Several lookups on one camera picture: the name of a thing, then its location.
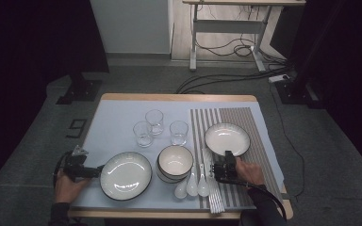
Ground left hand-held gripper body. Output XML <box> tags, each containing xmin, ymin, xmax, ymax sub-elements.
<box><xmin>63</xmin><ymin>144</ymin><xmax>92</xmax><ymax>184</ymax></box>

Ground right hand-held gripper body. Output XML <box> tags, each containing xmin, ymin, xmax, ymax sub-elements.
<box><xmin>212</xmin><ymin>156</ymin><xmax>239</xmax><ymax>185</ymax></box>

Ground white plate with black rim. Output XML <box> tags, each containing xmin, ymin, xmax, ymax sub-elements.
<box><xmin>204</xmin><ymin>122</ymin><xmax>252</xmax><ymax>157</ymax></box>
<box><xmin>99</xmin><ymin>151</ymin><xmax>154</xmax><ymax>202</ymax></box>

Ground white ceramic spoon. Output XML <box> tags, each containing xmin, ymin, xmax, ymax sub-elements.
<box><xmin>197</xmin><ymin>163</ymin><xmax>210</xmax><ymax>198</ymax></box>
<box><xmin>186</xmin><ymin>162</ymin><xmax>200</xmax><ymax>198</ymax></box>
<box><xmin>173</xmin><ymin>177</ymin><xmax>189</xmax><ymax>200</ymax></box>

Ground bundle of white chopsticks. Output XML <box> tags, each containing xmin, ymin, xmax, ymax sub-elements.
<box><xmin>202</xmin><ymin>147</ymin><xmax>226</xmax><ymax>215</ymax></box>

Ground white bowl with black rim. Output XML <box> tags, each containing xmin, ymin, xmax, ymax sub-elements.
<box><xmin>156</xmin><ymin>145</ymin><xmax>195</xmax><ymax>177</ymax></box>
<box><xmin>156</xmin><ymin>166</ymin><xmax>192</xmax><ymax>185</ymax></box>

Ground person's left hand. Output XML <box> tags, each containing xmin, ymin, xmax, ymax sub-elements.
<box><xmin>54</xmin><ymin>169</ymin><xmax>91</xmax><ymax>205</ymax></box>

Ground striped brown placemat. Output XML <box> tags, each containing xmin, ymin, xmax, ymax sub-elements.
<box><xmin>189</xmin><ymin>106</ymin><xmax>284</xmax><ymax>210</ymax></box>

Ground clear drinking glass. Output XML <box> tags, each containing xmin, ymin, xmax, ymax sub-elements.
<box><xmin>144</xmin><ymin>108</ymin><xmax>165</xmax><ymax>137</ymax></box>
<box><xmin>169</xmin><ymin>120</ymin><xmax>189</xmax><ymax>147</ymax></box>
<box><xmin>132</xmin><ymin>121</ymin><xmax>155</xmax><ymax>149</ymax></box>

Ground black stand base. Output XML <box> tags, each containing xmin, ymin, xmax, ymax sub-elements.
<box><xmin>56</xmin><ymin>72</ymin><xmax>103</xmax><ymax>105</ymax></box>

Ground wooden table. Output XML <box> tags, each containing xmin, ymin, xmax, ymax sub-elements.
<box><xmin>67</xmin><ymin>92</ymin><xmax>294</xmax><ymax>220</ymax></box>

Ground white power strip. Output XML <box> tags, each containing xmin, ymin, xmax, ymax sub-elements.
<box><xmin>267</xmin><ymin>73</ymin><xmax>291</xmax><ymax>84</ymax></box>

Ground black stand with base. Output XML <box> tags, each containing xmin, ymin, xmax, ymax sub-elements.
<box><xmin>274</xmin><ymin>0</ymin><xmax>331</xmax><ymax>109</ymax></box>

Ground dark curtain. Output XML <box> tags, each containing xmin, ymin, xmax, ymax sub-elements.
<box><xmin>288</xmin><ymin>0</ymin><xmax>362</xmax><ymax>182</ymax></box>
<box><xmin>0</xmin><ymin>0</ymin><xmax>110</xmax><ymax>196</ymax></box>

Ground white cabinet panel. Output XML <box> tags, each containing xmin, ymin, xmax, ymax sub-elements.
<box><xmin>89</xmin><ymin>0</ymin><xmax>174</xmax><ymax>55</ymax></box>

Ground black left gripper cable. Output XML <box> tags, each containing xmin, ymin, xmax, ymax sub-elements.
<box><xmin>52</xmin><ymin>151</ymin><xmax>74</xmax><ymax>188</ymax></box>

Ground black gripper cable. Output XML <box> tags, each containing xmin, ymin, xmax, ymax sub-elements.
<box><xmin>218</xmin><ymin>177</ymin><xmax>288</xmax><ymax>220</ymax></box>
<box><xmin>52</xmin><ymin>151</ymin><xmax>74</xmax><ymax>188</ymax></box>

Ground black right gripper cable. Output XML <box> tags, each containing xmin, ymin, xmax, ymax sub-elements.
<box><xmin>218</xmin><ymin>177</ymin><xmax>288</xmax><ymax>220</ymax></box>

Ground thin black floor cable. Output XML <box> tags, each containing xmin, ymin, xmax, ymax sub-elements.
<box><xmin>268</xmin><ymin>83</ymin><xmax>305</xmax><ymax>200</ymax></box>

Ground black floor cables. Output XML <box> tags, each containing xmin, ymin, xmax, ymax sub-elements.
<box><xmin>175</xmin><ymin>65</ymin><xmax>293</xmax><ymax>95</ymax></box>

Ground coiled black cables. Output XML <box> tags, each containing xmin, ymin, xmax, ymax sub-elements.
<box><xmin>196</xmin><ymin>4</ymin><xmax>288</xmax><ymax>65</ymax></box>

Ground white metal frame desk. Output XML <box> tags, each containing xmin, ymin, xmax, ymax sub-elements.
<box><xmin>182</xmin><ymin>0</ymin><xmax>306</xmax><ymax>73</ymax></box>

